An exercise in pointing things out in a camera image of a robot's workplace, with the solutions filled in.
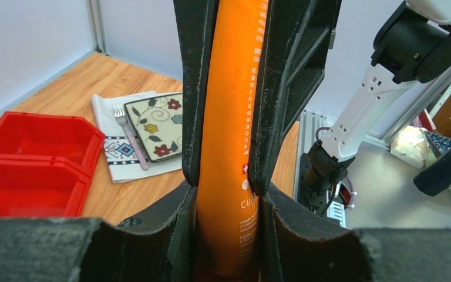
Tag patterned white cloth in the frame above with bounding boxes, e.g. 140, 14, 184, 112
90, 90, 181, 183

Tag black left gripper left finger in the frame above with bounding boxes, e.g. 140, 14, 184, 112
0, 182, 196, 281

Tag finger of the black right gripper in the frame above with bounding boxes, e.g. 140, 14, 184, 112
248, 0, 342, 197
173, 0, 219, 186

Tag cluttered items beside table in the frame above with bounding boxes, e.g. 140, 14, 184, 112
390, 110, 451, 169

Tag floral square plate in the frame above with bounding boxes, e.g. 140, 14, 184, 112
124, 92, 183, 163

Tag silver fork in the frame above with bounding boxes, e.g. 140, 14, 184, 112
113, 104, 149, 171

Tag orange toothpaste tube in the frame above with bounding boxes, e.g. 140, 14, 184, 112
192, 1, 270, 281

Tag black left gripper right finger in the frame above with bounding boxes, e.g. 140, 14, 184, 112
260, 184, 451, 281

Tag red three-compartment bin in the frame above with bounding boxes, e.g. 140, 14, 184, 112
0, 112, 105, 217

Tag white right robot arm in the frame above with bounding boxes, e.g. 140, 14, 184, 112
173, 1, 451, 219

